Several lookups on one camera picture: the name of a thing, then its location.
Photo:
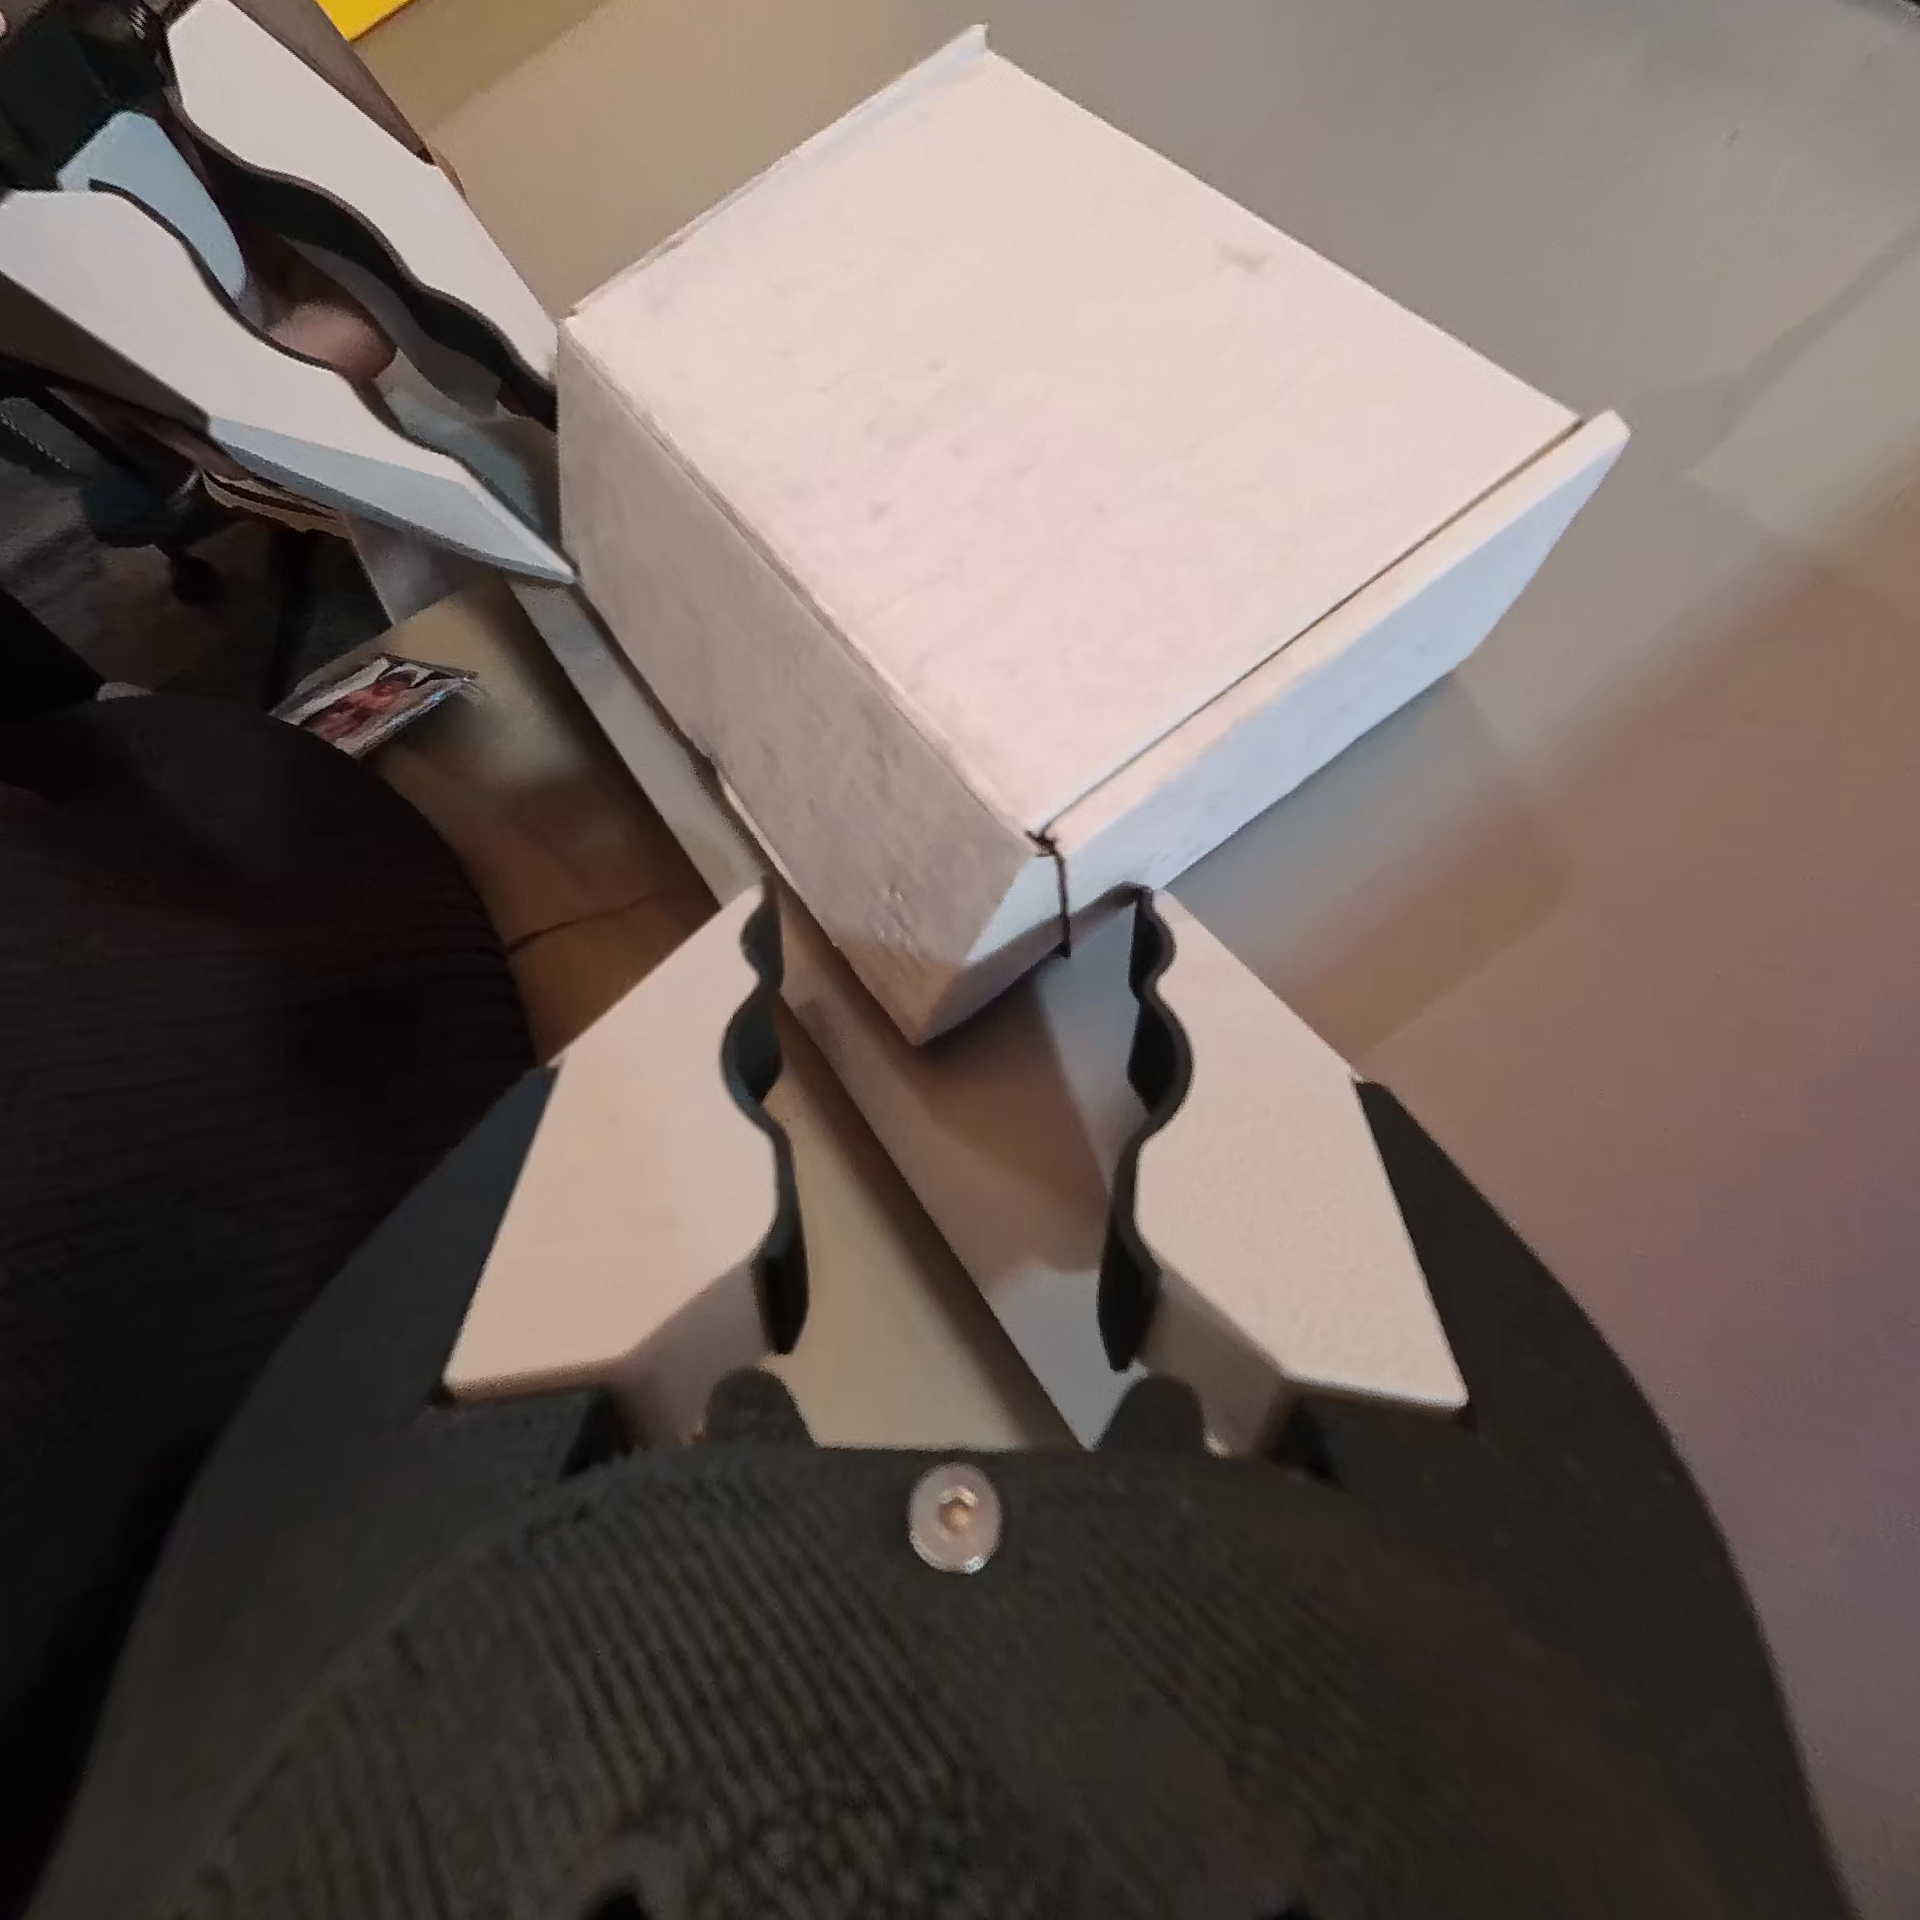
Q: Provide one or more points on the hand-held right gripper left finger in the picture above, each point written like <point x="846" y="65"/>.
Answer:
<point x="630" y="1201"/>

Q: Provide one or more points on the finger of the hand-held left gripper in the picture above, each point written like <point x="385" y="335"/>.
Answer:
<point x="361" y="137"/>
<point x="181" y="330"/>

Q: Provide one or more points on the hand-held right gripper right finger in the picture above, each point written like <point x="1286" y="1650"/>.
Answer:
<point x="1290" y="1215"/>

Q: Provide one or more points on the yellow storage bin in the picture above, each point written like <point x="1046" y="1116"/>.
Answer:
<point x="370" y="12"/>

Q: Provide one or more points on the white mailer box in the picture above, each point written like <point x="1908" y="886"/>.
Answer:
<point x="1020" y="451"/>

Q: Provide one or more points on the grey desk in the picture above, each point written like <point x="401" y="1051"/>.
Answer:
<point x="1652" y="750"/>

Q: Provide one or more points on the person's left hand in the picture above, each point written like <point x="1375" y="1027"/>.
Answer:
<point x="341" y="340"/>

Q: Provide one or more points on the person's beige trousers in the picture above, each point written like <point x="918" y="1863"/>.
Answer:
<point x="571" y="811"/>

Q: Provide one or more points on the red and blue printed item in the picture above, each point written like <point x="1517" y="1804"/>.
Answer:
<point x="377" y="703"/>

